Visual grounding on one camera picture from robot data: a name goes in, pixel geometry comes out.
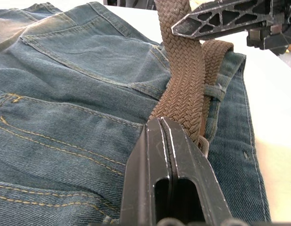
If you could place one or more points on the brown braided belt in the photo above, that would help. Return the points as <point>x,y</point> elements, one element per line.
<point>185,77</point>

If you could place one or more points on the blue denim shorts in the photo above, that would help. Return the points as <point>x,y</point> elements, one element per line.
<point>72,113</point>

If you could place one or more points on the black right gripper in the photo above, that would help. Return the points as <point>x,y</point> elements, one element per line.
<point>277,35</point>

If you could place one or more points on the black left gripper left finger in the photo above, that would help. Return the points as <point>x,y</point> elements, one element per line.
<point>140,179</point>

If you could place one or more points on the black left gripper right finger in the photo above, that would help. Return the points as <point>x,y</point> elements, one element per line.
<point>194,179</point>

